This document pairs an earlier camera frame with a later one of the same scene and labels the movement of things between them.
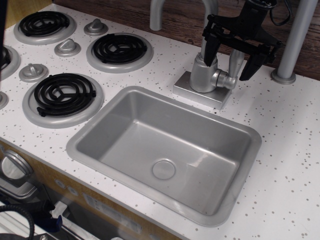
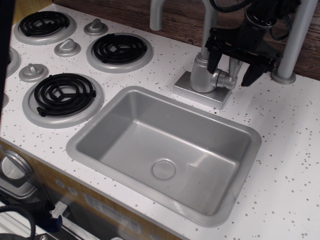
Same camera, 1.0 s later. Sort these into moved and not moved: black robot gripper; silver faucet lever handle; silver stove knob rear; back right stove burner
Moved: black robot gripper
Not moved: silver stove knob rear; back right stove burner; silver faucet lever handle
